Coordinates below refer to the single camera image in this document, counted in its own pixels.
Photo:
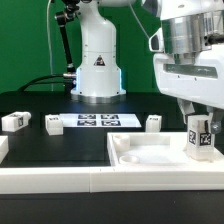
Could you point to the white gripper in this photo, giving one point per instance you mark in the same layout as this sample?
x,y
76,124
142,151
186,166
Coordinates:
x,y
200,82

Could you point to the white square table top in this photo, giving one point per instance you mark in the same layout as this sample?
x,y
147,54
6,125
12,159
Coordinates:
x,y
147,149

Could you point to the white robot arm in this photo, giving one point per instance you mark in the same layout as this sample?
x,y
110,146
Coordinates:
x,y
188,54

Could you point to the sheet with fiducial markers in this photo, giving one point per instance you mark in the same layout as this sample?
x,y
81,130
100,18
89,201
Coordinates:
x,y
99,120

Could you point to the white U-shaped obstacle fence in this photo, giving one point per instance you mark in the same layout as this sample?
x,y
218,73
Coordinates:
x,y
111,178

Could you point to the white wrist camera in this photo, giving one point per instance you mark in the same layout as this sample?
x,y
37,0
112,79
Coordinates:
x,y
156,41

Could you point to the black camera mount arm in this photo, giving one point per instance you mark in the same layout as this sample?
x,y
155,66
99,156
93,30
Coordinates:
x,y
62,18

